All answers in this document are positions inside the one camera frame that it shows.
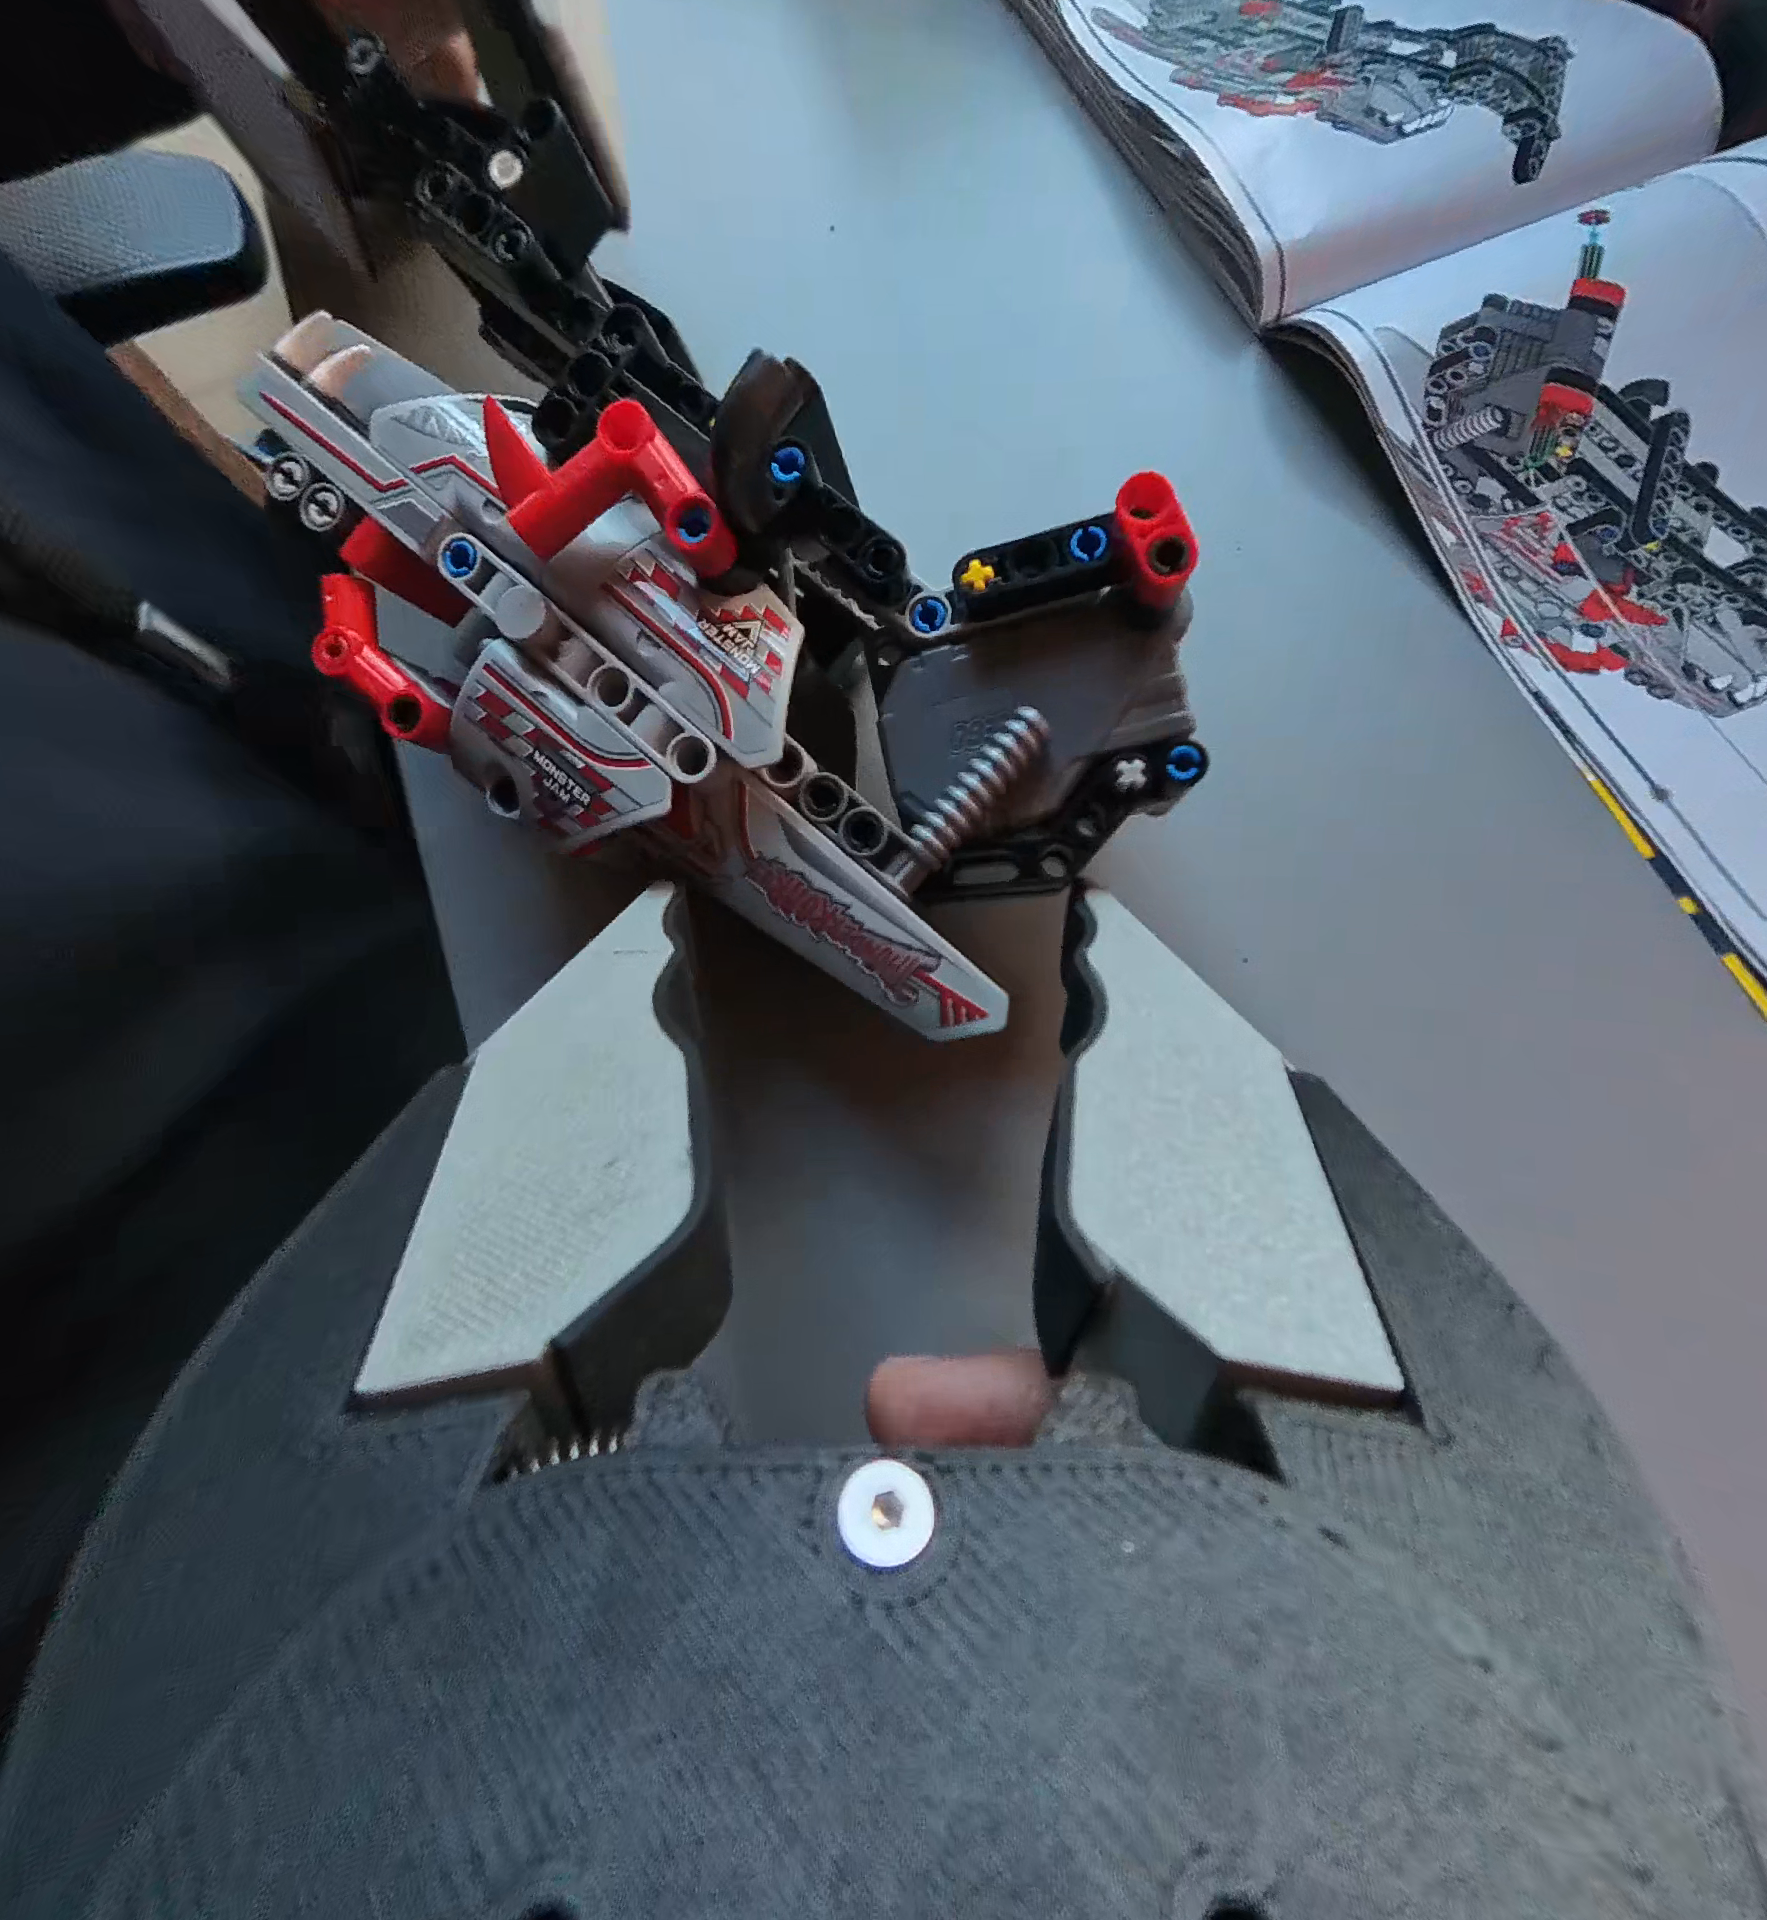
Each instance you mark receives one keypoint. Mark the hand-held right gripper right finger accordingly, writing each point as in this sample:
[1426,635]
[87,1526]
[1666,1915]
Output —
[1214,1186]

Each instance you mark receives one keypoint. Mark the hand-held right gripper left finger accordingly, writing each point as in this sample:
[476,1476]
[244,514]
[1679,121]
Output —
[538,1186]

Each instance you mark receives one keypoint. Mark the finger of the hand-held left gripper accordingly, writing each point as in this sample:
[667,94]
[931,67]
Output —
[560,104]
[267,104]

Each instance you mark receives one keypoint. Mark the black grey lego truck model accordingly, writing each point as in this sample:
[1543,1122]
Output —
[643,645]

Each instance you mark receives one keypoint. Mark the person's left hand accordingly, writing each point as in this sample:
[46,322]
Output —
[449,36]

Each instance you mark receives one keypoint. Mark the person's right hand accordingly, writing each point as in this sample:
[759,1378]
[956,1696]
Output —
[958,1402]

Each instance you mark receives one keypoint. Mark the black office chair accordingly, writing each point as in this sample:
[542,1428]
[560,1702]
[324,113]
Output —
[118,241]

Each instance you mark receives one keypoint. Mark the open instruction booklet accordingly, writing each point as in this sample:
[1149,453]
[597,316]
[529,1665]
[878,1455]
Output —
[1499,196]

